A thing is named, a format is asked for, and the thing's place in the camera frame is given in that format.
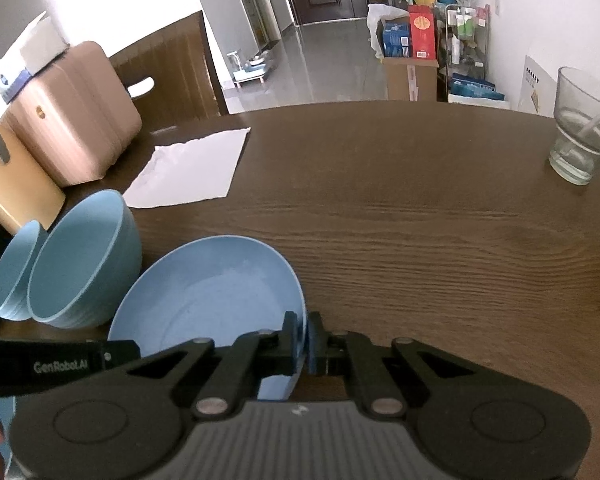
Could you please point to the blue plate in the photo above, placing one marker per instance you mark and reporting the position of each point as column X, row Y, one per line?
column 205, row 290

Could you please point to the white plastic bag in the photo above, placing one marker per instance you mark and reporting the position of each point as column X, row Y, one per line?
column 377, row 20

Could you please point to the red box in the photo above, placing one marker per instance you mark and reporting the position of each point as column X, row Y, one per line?
column 422, row 32

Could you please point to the clear glass cup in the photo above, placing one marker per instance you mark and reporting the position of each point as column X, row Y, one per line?
column 580, row 130

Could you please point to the white blue tissue pack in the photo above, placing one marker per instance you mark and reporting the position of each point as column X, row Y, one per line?
column 30, row 55

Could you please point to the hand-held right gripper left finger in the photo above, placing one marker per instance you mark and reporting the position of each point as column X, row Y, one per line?
column 292, row 342

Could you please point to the blue bowl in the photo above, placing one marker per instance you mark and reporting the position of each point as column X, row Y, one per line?
column 10, row 280
column 80, row 260

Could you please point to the white sign board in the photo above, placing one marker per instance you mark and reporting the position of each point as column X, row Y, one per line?
column 537, row 85

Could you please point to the blue box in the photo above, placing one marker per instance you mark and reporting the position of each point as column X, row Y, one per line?
column 396, row 40

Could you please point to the small white stool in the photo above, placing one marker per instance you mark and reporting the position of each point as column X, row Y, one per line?
column 252, row 70

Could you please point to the blue flat packages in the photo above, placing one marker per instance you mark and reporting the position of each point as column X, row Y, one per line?
column 475, row 89

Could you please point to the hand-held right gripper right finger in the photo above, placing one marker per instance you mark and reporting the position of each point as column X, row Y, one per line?
column 315, row 347

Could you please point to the brown wooden chair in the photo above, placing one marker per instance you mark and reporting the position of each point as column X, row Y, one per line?
column 175, row 70

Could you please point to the pink suitcase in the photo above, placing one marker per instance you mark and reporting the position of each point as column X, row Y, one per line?
column 75, row 120

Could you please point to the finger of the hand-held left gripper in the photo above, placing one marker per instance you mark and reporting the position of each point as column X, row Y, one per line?
column 122, row 352

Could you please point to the white paper napkin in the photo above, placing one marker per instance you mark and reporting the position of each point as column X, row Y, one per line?
column 190, row 170

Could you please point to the cardboard box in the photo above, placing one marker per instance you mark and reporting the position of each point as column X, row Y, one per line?
column 410, row 80

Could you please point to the yellow thermos jug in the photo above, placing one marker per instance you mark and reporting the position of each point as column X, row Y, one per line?
column 15, row 190

